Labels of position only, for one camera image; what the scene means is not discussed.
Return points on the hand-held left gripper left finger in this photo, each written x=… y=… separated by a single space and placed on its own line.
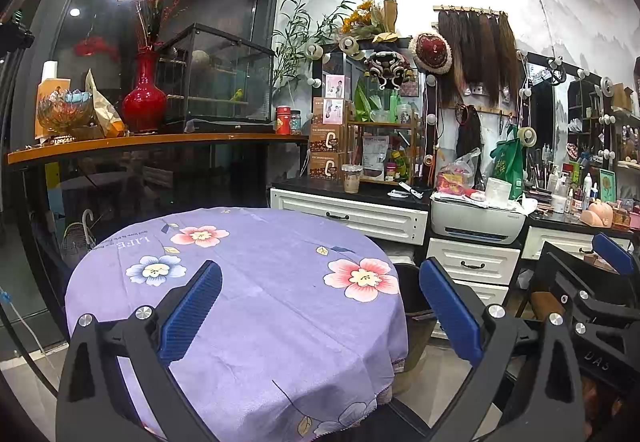
x=192 y=312

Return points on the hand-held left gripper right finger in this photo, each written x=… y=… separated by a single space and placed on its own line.
x=450 y=312

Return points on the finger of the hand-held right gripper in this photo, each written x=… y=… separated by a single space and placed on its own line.
x=612 y=253
x=600 y=317

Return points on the person's right hand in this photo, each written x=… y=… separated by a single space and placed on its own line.
x=602 y=404

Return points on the white drawer unit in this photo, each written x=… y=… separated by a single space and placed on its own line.
x=470 y=264

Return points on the white vanity drawer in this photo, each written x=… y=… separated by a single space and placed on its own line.
x=555 y=242

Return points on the green framed picture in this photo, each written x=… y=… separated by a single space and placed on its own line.
x=607 y=184

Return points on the row of cosmetic bottles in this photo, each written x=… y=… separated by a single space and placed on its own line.
x=565 y=182

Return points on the purple floral tablecloth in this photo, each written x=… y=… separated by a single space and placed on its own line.
x=280 y=302

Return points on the white printer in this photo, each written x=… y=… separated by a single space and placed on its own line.
x=480 y=224

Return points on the white hair tool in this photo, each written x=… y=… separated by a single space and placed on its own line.
x=407 y=192

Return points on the plastic bag with red contents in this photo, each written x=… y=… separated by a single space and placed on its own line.
x=455 y=177

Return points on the green shopping bag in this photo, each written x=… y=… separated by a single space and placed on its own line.
x=510 y=165

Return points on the white drawer cabinet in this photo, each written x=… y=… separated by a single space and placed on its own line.
x=350 y=217

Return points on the tape roll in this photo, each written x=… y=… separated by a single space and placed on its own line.
x=527 y=136

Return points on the black-framed mirror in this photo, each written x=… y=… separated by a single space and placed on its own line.
x=542 y=122

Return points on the plastic coffee cup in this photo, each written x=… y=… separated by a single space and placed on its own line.
x=351 y=179

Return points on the white dark pouch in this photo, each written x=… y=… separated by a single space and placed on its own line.
x=374 y=155

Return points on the wooden-edged counter shelf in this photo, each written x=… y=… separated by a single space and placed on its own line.
x=150 y=142

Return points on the black wig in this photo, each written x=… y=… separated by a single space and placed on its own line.
x=467 y=132

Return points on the brown coffee box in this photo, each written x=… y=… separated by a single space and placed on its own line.
x=327 y=167
x=327 y=138

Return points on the yellow sign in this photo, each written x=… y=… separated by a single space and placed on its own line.
x=52 y=182

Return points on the wooden shelf rack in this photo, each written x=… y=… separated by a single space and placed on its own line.
x=382 y=124

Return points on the red tin can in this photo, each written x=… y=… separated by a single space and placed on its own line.
x=283 y=120

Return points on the red vase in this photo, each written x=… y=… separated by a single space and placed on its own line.
x=144 y=105

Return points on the glass jar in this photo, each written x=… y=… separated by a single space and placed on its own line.
x=296 y=122

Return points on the green parakeet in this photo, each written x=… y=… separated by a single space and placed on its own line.
x=237 y=95

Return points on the brown paper bag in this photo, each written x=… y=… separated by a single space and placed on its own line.
x=102 y=105

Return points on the pink white box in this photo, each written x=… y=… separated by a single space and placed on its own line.
x=329 y=111

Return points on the glass candy bowl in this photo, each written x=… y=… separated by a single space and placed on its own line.
x=64 y=115

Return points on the glass bird cage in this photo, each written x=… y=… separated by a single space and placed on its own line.
x=220 y=77

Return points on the hanging hair extensions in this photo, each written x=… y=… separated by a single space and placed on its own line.
x=475 y=47

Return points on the ornate dark headdress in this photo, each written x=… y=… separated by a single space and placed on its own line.
x=387 y=67

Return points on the red embroidered hat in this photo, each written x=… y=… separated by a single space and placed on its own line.
x=431 y=51

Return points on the orange cardboard box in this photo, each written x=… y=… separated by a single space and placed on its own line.
x=47 y=85

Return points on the green leafy branches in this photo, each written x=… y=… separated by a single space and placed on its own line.
x=300 y=37

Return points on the red dried branches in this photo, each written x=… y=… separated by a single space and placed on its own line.
x=155 y=17

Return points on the sunflower bouquet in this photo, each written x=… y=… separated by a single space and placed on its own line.
x=367 y=17

